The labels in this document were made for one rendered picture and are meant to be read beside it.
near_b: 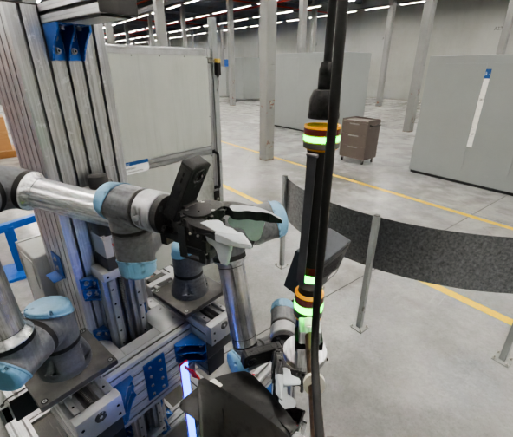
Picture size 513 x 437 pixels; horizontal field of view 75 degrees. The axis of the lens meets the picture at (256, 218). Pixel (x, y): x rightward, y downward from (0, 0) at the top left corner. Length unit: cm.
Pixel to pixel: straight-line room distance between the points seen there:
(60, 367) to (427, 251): 209
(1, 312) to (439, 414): 228
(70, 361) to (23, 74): 81
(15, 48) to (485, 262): 250
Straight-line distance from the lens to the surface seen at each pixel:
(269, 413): 85
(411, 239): 244
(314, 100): 40
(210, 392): 58
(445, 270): 255
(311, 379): 42
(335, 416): 235
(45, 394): 123
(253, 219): 54
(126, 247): 69
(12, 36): 114
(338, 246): 138
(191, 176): 52
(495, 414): 271
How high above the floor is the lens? 188
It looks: 24 degrees down
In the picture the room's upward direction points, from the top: straight up
